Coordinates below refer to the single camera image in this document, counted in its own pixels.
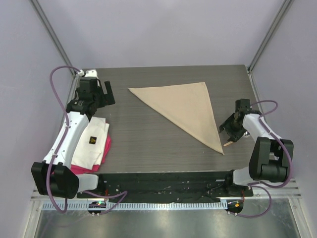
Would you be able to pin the pink folded cloth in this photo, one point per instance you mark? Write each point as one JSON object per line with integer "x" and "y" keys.
{"x": 81, "y": 170}

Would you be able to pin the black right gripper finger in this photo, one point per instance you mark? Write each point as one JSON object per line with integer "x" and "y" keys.
{"x": 228, "y": 125}
{"x": 234, "y": 135}

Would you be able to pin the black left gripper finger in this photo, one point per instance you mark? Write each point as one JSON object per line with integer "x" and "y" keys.
{"x": 109, "y": 96}
{"x": 99, "y": 87}

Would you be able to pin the beige cloth napkin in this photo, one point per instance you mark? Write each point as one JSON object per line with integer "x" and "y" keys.
{"x": 188, "y": 106}

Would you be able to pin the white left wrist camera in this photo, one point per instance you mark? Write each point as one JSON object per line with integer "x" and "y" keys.
{"x": 88, "y": 73}

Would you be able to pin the aluminium frame post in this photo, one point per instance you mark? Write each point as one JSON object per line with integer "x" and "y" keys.
{"x": 50, "y": 31}
{"x": 270, "y": 33}

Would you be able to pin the aluminium frame post left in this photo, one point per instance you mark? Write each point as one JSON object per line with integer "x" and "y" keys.
{"x": 50, "y": 31}

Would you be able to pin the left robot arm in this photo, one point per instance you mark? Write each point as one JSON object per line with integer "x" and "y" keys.
{"x": 53, "y": 176}

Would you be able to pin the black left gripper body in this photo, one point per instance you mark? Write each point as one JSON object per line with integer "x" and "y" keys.
{"x": 96, "y": 97}

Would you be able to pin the aluminium frame post right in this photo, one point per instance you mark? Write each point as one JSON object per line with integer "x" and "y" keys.
{"x": 270, "y": 33}

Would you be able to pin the white slotted cable duct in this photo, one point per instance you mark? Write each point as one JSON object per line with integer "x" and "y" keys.
{"x": 101, "y": 206}

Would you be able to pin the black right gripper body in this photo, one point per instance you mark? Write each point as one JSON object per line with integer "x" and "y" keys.
{"x": 237, "y": 126}

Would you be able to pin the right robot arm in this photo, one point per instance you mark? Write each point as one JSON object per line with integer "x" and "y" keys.
{"x": 271, "y": 159}

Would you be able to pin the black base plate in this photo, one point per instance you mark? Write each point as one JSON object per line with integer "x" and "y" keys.
{"x": 168, "y": 187}

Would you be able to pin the aluminium frame rail right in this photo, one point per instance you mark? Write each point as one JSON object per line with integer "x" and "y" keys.
{"x": 270, "y": 106}

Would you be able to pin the white folded cloth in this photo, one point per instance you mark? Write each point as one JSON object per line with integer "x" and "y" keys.
{"x": 91, "y": 145}

